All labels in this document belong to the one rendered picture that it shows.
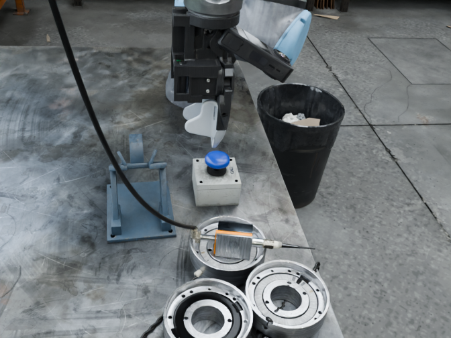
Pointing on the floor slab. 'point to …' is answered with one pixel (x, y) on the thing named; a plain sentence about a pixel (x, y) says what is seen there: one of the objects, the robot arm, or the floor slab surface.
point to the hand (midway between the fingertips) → (218, 139)
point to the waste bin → (300, 135)
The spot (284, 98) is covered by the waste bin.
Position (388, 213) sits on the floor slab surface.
